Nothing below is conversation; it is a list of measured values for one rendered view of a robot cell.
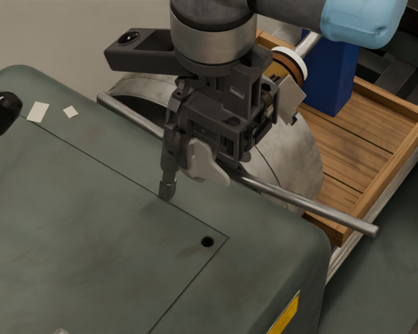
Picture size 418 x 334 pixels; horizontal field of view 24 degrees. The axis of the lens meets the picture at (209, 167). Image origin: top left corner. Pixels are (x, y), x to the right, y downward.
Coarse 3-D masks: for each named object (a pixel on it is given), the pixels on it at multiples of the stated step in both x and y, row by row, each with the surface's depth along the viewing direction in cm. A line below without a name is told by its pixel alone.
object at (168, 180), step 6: (162, 150) 102; (162, 156) 102; (168, 156) 101; (162, 162) 103; (168, 162) 102; (162, 168) 103; (168, 168) 103; (174, 168) 103; (168, 174) 104; (174, 174) 105; (162, 180) 106; (168, 180) 105; (174, 180) 106; (162, 186) 106; (168, 186) 106; (174, 186) 107; (162, 192) 107; (168, 192) 106; (174, 192) 108; (168, 198) 107
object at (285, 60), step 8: (280, 56) 141; (288, 56) 141; (272, 64) 140; (280, 64) 141; (288, 64) 141; (296, 64) 141; (264, 72) 138; (272, 72) 139; (280, 72) 139; (288, 72) 140; (296, 72) 141; (296, 80) 141; (304, 80) 143
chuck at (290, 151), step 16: (160, 80) 123; (272, 128) 122; (288, 128) 123; (304, 128) 125; (272, 144) 121; (288, 144) 123; (304, 144) 125; (272, 160) 121; (288, 160) 123; (304, 160) 125; (320, 160) 128; (288, 176) 123; (304, 176) 126; (320, 176) 130; (304, 192) 127; (288, 208) 125
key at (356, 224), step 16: (128, 112) 102; (144, 128) 102; (160, 128) 101; (240, 176) 97; (272, 192) 95; (288, 192) 95; (304, 208) 94; (320, 208) 93; (352, 224) 91; (368, 224) 91
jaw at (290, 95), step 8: (272, 80) 133; (280, 80) 128; (288, 80) 127; (280, 88) 126; (288, 88) 127; (296, 88) 128; (280, 96) 124; (288, 96) 127; (296, 96) 127; (304, 96) 128; (280, 104) 124; (288, 104) 125; (296, 104) 127; (280, 112) 124; (288, 112) 124; (288, 120) 124
